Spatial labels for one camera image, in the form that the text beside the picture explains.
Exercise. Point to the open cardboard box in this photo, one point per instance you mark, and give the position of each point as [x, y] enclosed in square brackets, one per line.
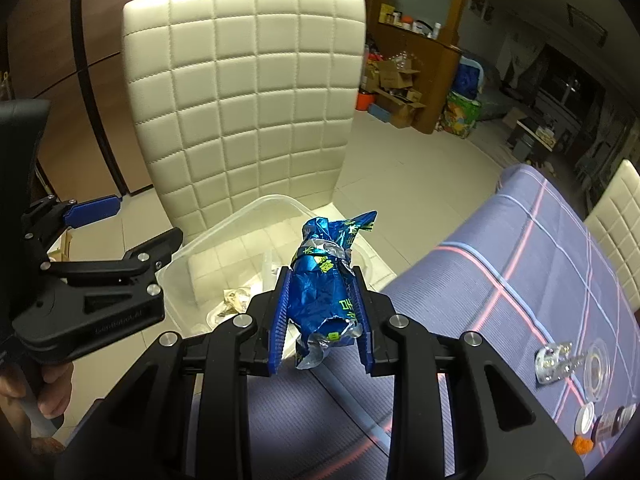
[397, 72]
[406, 109]

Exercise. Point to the coffee table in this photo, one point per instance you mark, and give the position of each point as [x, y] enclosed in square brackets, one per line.
[542, 135]

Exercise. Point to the brown medicine bottle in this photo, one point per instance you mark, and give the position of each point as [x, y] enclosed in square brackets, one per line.
[612, 422]

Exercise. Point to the yellow wrapper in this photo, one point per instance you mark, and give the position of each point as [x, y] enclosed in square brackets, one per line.
[239, 300]

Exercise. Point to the clear plastic bin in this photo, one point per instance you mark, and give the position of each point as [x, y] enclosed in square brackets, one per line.
[210, 255]

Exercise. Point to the grey sofa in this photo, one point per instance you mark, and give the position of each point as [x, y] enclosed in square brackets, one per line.
[500, 95]

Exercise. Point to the yellow box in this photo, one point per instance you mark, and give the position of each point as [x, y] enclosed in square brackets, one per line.
[387, 13]

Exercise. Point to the wooden cabinet with black stripe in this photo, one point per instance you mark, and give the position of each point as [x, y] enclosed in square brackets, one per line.
[50, 35]

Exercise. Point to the patterned curtain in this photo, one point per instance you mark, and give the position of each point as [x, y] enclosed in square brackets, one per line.
[522, 55]

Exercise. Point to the orange bucket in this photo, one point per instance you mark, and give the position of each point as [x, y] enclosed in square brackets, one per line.
[365, 102]

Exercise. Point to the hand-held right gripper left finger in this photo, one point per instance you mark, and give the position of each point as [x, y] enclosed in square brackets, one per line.
[280, 320]

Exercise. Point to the round glass ashtray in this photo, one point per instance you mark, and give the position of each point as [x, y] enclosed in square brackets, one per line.
[597, 372]

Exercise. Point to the blue bag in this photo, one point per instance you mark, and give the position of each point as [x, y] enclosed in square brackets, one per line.
[470, 77]

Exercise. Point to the orange round container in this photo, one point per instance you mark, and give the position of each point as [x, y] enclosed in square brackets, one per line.
[406, 23]

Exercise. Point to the cream quilted dining chair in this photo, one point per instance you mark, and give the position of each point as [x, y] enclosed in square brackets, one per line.
[617, 220]
[240, 110]

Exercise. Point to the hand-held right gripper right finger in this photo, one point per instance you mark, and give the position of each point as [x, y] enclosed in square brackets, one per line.
[362, 315]

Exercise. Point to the orange peel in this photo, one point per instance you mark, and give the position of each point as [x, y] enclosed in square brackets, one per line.
[581, 445]

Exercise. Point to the person's left hand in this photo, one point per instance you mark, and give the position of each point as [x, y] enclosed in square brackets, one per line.
[55, 387]

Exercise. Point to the dark window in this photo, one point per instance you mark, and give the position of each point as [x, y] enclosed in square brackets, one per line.
[570, 90]

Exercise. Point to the colourful printed bag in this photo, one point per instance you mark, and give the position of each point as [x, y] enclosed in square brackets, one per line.
[460, 115]

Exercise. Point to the square ceiling lamp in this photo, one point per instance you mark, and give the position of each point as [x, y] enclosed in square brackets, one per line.
[587, 25]

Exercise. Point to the wooden partition cabinet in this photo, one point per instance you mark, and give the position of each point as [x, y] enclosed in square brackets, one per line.
[440, 85]

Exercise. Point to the grey waste bin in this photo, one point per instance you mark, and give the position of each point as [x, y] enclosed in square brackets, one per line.
[521, 149]

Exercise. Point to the blue foil wrapper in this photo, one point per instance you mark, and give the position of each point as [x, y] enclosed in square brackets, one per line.
[320, 300]

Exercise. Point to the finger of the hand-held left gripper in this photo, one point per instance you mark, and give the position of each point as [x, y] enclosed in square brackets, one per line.
[135, 265]
[92, 209]

